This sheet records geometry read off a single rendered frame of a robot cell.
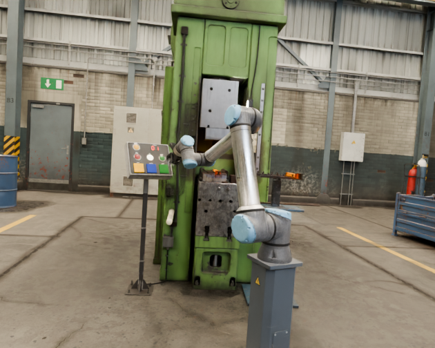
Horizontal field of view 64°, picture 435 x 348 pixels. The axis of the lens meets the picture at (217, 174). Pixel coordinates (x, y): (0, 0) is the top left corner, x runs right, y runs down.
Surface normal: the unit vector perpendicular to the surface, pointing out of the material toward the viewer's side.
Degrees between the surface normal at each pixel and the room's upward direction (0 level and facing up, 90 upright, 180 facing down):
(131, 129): 90
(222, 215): 90
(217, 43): 90
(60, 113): 90
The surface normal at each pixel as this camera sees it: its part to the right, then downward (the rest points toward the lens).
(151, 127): 0.16, 0.07
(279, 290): 0.46, 0.08
